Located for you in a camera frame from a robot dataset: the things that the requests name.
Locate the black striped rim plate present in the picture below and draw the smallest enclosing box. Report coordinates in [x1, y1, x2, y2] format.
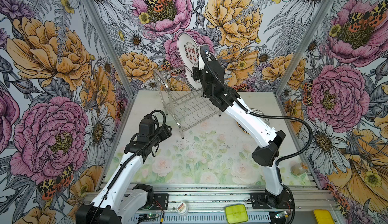
[237, 108, 270, 134]

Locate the green circuit board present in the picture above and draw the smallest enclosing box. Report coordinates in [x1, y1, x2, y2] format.
[137, 213, 163, 224]

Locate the silver wire dish rack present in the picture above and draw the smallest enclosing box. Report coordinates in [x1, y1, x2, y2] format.
[154, 66, 222, 139]

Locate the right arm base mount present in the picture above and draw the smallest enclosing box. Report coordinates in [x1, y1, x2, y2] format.
[249, 192, 294, 209]

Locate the green square box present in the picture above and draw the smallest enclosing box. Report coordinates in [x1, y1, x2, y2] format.
[225, 204, 249, 224]

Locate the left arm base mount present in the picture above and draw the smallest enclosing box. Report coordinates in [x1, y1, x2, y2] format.
[149, 193, 169, 211]

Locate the red floral pattern plate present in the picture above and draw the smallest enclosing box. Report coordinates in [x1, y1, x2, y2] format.
[177, 33, 200, 72]

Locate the right aluminium corner post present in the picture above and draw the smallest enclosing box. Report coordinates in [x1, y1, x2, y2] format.
[274, 0, 334, 97]

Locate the small clear plastic bottle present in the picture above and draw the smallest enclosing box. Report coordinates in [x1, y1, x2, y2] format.
[291, 162, 309, 176]

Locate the left aluminium corner post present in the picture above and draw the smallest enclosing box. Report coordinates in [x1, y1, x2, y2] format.
[81, 0, 134, 98]

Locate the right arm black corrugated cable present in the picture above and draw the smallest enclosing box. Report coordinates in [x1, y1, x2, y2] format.
[203, 52, 313, 166]

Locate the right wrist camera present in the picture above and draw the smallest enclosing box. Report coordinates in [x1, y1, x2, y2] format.
[199, 45, 210, 71]

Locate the aluminium corner post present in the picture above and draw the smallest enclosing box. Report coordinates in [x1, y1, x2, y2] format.
[274, 0, 334, 97]
[81, 0, 134, 98]

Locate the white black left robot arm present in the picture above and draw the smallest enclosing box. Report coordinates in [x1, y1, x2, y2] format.
[75, 110, 172, 224]

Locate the yellow box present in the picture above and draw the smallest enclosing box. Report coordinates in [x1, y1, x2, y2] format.
[313, 209, 335, 224]

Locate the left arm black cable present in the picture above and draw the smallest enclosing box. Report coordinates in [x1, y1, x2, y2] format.
[87, 109, 167, 224]

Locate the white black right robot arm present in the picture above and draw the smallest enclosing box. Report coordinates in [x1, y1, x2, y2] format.
[193, 59, 286, 200]

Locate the round tape roll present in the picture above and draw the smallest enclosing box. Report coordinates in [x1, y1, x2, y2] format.
[176, 202, 189, 216]

